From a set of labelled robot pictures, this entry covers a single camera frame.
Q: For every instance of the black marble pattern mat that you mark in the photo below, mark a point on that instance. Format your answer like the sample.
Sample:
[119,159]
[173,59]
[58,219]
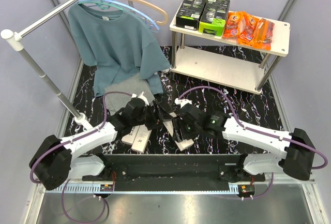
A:
[260,110]

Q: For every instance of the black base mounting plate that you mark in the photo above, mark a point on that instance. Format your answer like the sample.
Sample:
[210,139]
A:
[169,173]

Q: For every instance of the white Harry's box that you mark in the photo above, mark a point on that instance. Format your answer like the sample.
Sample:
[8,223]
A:
[141,139]
[129,138]

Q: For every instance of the white slotted cable duct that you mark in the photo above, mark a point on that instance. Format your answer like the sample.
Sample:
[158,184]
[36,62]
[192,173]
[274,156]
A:
[84,188]

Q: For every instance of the black green razor box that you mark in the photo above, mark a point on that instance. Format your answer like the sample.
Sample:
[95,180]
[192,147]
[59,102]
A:
[214,17]

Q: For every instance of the metal clothes rack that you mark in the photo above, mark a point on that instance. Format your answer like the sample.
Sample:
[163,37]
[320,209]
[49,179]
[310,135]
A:
[26,101]

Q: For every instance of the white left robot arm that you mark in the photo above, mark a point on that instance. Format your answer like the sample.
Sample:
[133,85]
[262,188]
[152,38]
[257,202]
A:
[57,159]

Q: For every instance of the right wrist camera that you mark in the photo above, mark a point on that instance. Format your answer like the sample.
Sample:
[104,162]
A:
[182,104]

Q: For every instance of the aluminium rail frame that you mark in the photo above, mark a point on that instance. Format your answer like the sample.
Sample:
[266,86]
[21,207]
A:
[281,178]

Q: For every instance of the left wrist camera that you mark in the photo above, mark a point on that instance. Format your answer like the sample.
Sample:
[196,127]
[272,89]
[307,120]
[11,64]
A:
[141,96]

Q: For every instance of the white two-tier shelf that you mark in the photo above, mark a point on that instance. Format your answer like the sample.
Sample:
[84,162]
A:
[224,62]

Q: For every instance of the blue plastic hanger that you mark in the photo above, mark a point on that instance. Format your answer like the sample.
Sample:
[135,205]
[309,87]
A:
[129,9]

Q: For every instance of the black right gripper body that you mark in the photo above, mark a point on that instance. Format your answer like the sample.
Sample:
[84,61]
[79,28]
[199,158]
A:
[190,131]

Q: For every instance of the teal t-shirt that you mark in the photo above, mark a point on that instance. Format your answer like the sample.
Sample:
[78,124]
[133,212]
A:
[119,44]

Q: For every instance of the orange snack packet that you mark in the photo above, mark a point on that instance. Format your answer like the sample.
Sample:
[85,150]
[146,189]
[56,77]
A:
[247,35]
[234,25]
[263,35]

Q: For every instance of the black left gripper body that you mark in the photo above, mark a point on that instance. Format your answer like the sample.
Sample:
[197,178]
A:
[148,117]

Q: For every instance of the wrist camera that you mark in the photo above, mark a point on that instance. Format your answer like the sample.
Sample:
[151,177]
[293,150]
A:
[141,96]
[182,104]

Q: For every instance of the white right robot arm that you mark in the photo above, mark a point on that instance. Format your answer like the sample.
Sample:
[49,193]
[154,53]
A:
[289,152]

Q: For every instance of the long white cosmetic box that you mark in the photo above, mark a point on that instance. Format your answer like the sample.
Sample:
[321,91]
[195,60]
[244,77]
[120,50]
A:
[170,126]

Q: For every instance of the black razor box on shelf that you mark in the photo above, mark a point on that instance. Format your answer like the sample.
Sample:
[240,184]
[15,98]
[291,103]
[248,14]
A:
[189,14]

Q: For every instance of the grey folded cloth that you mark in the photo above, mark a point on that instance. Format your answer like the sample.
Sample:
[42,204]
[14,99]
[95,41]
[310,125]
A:
[133,85]

